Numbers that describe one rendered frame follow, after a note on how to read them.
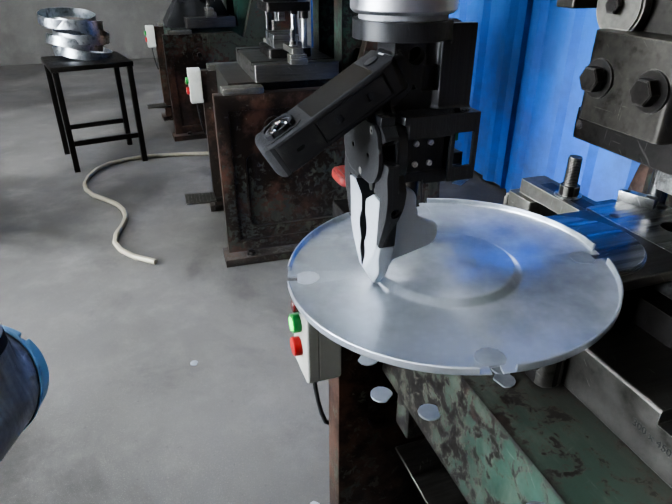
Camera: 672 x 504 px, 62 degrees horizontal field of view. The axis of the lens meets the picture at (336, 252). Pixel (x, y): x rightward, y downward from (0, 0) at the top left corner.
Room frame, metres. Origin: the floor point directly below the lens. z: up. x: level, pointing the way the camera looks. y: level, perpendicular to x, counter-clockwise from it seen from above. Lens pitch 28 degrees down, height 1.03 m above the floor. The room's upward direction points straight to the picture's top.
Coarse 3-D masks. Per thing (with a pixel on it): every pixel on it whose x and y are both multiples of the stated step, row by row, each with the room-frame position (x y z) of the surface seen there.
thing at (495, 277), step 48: (336, 240) 0.50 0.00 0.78; (480, 240) 0.48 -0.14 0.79; (528, 240) 0.49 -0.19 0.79; (576, 240) 0.48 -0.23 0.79; (288, 288) 0.41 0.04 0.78; (336, 288) 0.41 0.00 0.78; (384, 288) 0.41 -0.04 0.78; (432, 288) 0.40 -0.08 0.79; (480, 288) 0.40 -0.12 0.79; (528, 288) 0.40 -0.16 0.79; (576, 288) 0.40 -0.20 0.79; (336, 336) 0.34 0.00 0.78; (384, 336) 0.34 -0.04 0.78; (432, 336) 0.34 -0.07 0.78; (480, 336) 0.34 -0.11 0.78; (528, 336) 0.34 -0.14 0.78; (576, 336) 0.34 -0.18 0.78
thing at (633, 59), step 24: (600, 0) 0.57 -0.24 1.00; (624, 0) 0.54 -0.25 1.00; (648, 0) 0.52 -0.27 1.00; (600, 24) 0.56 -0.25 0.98; (624, 24) 0.53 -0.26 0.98; (648, 24) 0.52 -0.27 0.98; (600, 48) 0.53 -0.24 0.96; (624, 48) 0.50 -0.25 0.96; (648, 48) 0.48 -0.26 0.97; (600, 72) 0.51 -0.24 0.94; (624, 72) 0.50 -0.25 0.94; (648, 72) 0.47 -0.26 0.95; (600, 96) 0.52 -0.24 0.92; (624, 96) 0.49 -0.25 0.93; (648, 96) 0.45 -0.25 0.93; (600, 120) 0.51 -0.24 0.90; (624, 120) 0.49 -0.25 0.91; (648, 120) 0.46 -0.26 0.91
